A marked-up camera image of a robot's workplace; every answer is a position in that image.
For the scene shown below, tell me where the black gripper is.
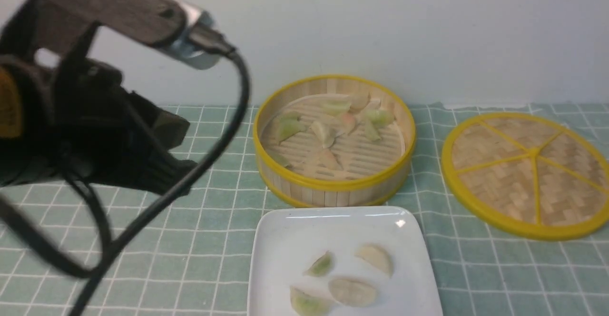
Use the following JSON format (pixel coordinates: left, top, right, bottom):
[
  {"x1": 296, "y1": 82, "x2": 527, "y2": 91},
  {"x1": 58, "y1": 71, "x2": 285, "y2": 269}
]
[{"x1": 1, "y1": 55, "x2": 196, "y2": 196}]

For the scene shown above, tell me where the white dumpling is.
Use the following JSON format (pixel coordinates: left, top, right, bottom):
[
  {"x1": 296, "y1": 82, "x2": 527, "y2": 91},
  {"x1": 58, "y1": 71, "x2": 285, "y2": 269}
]
[
  {"x1": 328, "y1": 277, "x2": 378, "y2": 308},
  {"x1": 354, "y1": 244, "x2": 394, "y2": 277}
]

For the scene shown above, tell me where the white square plate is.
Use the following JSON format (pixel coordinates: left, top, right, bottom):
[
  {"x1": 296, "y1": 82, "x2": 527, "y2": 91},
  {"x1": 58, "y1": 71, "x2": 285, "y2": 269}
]
[{"x1": 246, "y1": 206, "x2": 443, "y2": 316}]

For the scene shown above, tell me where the green dumpling on plate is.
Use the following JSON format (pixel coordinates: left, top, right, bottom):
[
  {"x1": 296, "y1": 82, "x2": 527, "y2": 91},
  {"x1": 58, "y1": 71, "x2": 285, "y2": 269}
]
[{"x1": 290, "y1": 287, "x2": 334, "y2": 316}]

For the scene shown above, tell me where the white dumpling on plate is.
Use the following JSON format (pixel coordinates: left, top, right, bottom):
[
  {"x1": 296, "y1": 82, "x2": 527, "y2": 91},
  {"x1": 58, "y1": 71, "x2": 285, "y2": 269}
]
[{"x1": 328, "y1": 277, "x2": 378, "y2": 308}]

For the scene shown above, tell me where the green checked tablecloth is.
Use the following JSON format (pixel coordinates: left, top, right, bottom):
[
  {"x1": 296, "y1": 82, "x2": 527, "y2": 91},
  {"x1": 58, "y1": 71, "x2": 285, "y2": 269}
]
[{"x1": 0, "y1": 103, "x2": 609, "y2": 316}]

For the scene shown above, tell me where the pale dumpling steamer centre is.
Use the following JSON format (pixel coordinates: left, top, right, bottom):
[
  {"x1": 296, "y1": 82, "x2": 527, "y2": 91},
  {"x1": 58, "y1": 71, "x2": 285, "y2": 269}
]
[{"x1": 310, "y1": 120, "x2": 336, "y2": 149}]

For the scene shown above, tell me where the pale dumpling steamer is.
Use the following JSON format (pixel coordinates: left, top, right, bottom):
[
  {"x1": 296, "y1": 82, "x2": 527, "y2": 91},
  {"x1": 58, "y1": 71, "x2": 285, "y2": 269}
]
[
  {"x1": 310, "y1": 120, "x2": 336, "y2": 149},
  {"x1": 321, "y1": 92, "x2": 370, "y2": 116}
]

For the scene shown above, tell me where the bamboo steamer basket yellow rim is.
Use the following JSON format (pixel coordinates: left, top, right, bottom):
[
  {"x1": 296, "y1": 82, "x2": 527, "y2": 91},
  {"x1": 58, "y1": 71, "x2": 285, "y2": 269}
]
[{"x1": 253, "y1": 75, "x2": 417, "y2": 207}]

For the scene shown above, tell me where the pale dumpling steamer top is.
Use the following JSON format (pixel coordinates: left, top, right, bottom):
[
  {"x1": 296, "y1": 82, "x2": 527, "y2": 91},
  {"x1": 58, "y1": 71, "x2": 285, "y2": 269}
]
[{"x1": 321, "y1": 92, "x2": 370, "y2": 116}]

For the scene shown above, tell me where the pink dumpling steamer centre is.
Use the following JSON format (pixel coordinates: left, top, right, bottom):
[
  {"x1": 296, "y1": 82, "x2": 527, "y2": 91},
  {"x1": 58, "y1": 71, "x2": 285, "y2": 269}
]
[{"x1": 336, "y1": 112, "x2": 358, "y2": 136}]

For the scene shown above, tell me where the woven bamboo steamer lid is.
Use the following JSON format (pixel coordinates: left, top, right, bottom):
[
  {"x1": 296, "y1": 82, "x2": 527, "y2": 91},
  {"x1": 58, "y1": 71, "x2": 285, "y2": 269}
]
[{"x1": 440, "y1": 112, "x2": 609, "y2": 241}]

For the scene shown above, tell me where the black camera cable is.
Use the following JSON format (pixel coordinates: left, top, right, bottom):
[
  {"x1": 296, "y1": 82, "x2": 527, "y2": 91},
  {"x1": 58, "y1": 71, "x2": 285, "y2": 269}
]
[{"x1": 0, "y1": 52, "x2": 252, "y2": 316}]

